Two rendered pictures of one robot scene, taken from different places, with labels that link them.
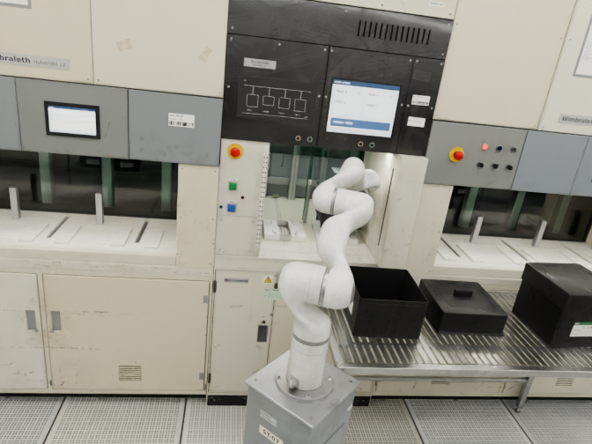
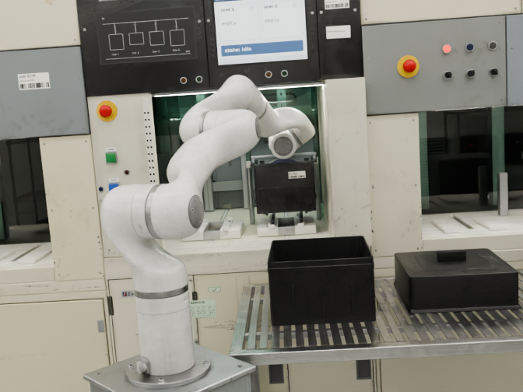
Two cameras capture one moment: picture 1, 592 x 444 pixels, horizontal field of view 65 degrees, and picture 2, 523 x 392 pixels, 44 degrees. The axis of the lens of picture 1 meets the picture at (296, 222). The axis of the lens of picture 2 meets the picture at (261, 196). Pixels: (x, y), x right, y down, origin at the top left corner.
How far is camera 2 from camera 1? 0.77 m
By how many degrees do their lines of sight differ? 17
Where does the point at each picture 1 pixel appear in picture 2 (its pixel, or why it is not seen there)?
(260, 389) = (98, 381)
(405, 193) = (344, 130)
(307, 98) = (184, 26)
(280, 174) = (230, 177)
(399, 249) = (357, 215)
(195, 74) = (43, 22)
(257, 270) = not seen: hidden behind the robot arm
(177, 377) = not seen: outside the picture
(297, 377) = (146, 355)
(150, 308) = (29, 347)
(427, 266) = (412, 240)
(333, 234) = (184, 152)
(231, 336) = not seen: hidden behind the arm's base
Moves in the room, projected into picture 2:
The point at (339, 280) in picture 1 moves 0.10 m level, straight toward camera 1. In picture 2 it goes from (170, 191) to (146, 198)
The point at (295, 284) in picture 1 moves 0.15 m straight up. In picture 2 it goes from (114, 208) to (107, 138)
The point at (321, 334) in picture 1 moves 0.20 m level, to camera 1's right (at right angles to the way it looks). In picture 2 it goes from (164, 279) to (256, 278)
